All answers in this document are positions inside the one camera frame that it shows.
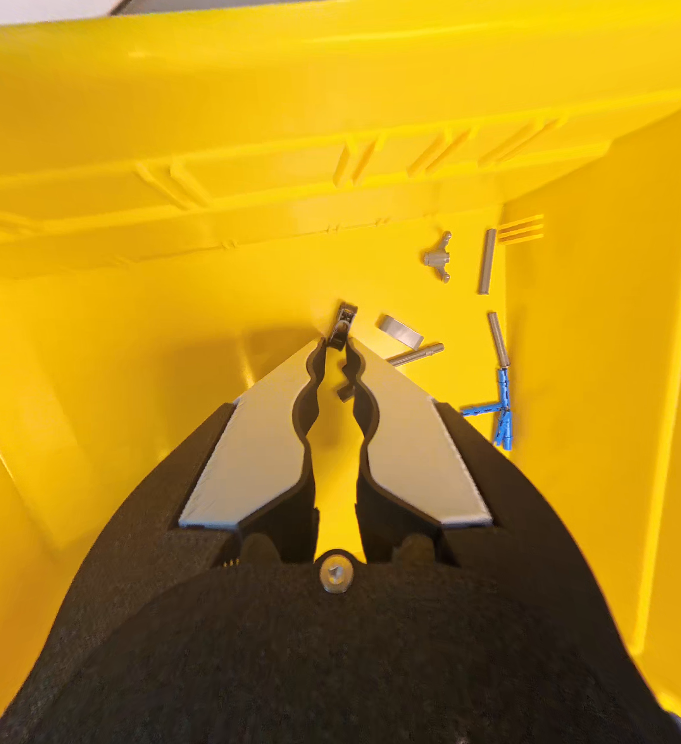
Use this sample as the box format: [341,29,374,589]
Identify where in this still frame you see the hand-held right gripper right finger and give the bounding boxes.
[343,337,493,530]

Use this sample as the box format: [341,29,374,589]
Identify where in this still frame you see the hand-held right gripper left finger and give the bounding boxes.
[178,337,328,531]

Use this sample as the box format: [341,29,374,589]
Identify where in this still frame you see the yellow plastic bin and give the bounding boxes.
[0,0,681,736]

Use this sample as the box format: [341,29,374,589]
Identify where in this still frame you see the black brick with holes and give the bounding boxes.
[326,301,359,351]

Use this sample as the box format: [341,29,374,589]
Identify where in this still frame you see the long grey stop axle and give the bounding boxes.
[386,342,446,367]

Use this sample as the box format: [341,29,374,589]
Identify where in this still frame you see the grey curved tile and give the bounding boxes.
[377,314,425,350]

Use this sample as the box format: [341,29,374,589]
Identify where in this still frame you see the grey axle rod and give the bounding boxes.
[479,228,498,296]
[487,311,511,369]

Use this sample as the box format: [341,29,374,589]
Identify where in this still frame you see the grey T-shaped connector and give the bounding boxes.
[422,231,453,284]

